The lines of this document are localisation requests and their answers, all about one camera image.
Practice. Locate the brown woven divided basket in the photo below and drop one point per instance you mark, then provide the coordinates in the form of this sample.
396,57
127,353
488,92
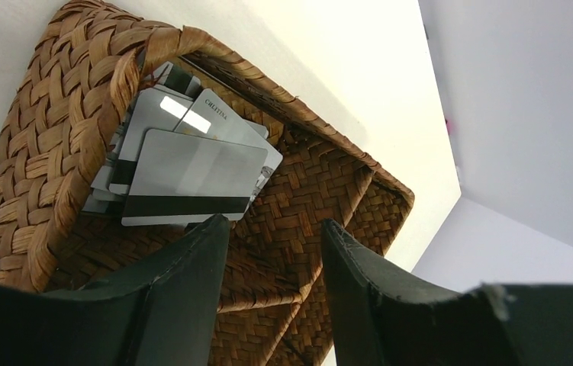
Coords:
90,61

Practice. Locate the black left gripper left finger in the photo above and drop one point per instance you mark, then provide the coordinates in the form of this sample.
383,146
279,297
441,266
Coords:
160,310

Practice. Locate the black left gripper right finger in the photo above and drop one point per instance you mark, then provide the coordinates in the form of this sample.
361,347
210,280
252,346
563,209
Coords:
384,315

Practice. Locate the silver cards in basket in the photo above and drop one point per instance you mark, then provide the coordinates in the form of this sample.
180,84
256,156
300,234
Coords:
176,104

